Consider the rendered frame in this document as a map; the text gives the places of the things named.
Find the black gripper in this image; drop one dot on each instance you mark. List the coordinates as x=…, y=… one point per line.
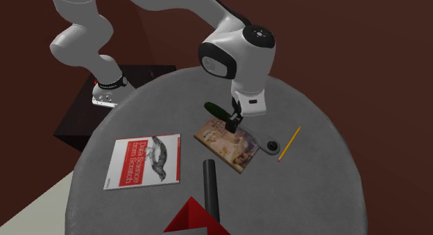
x=234, y=120

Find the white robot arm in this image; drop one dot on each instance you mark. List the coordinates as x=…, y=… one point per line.
x=236, y=51

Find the dark green oblong object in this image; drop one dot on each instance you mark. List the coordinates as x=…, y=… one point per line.
x=214, y=109

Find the brown picture book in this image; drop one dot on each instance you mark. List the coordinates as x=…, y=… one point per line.
x=226, y=146

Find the grey tool with black knob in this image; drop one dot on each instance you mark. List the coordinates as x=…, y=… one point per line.
x=264, y=141

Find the yellow pencil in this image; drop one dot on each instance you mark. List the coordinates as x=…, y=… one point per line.
x=289, y=144

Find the black cylinder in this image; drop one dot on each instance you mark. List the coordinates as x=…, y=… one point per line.
x=210, y=187

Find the round grey table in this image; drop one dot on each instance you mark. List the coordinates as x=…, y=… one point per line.
x=304, y=193

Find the red box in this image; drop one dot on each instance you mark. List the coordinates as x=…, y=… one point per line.
x=192, y=215

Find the white and red book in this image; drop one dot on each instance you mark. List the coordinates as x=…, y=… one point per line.
x=142, y=175

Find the dark robot stand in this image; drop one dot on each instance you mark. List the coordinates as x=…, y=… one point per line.
x=77, y=122

